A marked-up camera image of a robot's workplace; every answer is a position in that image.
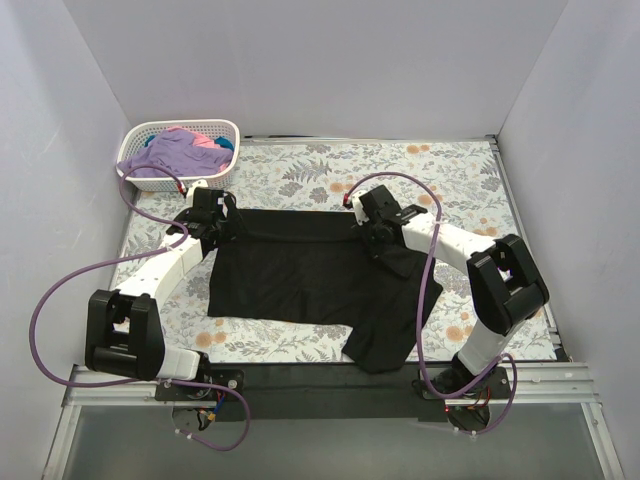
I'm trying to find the black t shirt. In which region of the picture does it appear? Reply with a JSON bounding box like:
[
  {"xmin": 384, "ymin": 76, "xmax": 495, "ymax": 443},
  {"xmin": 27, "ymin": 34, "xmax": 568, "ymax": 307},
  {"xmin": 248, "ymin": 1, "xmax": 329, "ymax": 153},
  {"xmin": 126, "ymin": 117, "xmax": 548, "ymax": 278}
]
[{"xmin": 208, "ymin": 209, "xmax": 426, "ymax": 374}]

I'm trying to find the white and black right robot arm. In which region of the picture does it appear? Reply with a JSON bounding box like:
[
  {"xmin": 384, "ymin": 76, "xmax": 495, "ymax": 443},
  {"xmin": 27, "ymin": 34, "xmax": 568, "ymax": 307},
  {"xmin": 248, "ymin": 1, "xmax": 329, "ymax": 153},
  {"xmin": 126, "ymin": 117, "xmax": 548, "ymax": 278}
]
[{"xmin": 343, "ymin": 185, "xmax": 549, "ymax": 399}]

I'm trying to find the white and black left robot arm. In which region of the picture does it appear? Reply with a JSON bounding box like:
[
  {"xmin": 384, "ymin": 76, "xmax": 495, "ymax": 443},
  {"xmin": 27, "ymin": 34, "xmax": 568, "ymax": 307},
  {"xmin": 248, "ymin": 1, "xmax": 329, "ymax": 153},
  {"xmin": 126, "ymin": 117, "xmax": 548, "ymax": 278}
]
[{"xmin": 85, "ymin": 183, "xmax": 241, "ymax": 400}]

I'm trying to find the purple t shirt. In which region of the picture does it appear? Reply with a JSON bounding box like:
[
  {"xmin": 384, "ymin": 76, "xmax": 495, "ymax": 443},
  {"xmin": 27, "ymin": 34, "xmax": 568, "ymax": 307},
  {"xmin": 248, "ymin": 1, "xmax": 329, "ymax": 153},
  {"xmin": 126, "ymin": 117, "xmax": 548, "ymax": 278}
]
[{"xmin": 117, "ymin": 129, "xmax": 234, "ymax": 178}]

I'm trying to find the blue garment in basket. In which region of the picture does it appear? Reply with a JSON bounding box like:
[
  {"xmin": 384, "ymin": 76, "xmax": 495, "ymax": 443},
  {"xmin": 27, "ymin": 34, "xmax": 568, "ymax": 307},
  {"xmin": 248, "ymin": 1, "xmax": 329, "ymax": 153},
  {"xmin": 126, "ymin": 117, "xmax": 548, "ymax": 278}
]
[{"xmin": 214, "ymin": 136, "xmax": 235, "ymax": 151}]

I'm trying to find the pink garment in basket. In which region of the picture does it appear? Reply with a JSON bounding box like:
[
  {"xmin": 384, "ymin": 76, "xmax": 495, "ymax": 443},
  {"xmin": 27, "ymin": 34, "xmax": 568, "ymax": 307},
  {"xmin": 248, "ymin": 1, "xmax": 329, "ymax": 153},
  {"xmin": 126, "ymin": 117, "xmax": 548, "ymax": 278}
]
[{"xmin": 168, "ymin": 126, "xmax": 219, "ymax": 149}]

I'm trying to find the white plastic laundry basket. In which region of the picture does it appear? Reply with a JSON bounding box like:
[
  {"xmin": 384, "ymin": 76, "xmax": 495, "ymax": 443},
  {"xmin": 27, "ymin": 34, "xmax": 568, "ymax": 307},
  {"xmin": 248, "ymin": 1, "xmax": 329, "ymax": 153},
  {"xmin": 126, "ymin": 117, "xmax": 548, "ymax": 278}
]
[{"xmin": 116, "ymin": 119, "xmax": 240, "ymax": 192}]

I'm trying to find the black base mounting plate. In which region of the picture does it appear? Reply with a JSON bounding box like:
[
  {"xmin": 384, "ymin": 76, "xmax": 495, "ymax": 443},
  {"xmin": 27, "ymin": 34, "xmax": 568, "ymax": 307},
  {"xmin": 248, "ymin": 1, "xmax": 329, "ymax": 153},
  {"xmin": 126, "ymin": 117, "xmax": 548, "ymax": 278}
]
[{"xmin": 153, "ymin": 363, "xmax": 511, "ymax": 424}]

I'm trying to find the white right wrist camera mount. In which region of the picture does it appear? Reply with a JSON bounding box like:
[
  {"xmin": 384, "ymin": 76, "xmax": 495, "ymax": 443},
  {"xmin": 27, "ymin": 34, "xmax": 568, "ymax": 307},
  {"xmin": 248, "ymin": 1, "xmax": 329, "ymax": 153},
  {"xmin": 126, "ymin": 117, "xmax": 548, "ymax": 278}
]
[{"xmin": 343, "ymin": 195, "xmax": 369, "ymax": 225}]

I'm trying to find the aluminium frame rail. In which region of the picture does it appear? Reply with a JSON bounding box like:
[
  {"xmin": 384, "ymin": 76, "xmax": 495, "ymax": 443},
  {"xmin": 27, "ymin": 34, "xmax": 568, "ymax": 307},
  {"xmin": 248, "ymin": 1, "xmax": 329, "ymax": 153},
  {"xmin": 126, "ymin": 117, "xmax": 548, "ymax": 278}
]
[{"xmin": 63, "ymin": 362, "xmax": 601, "ymax": 407}]

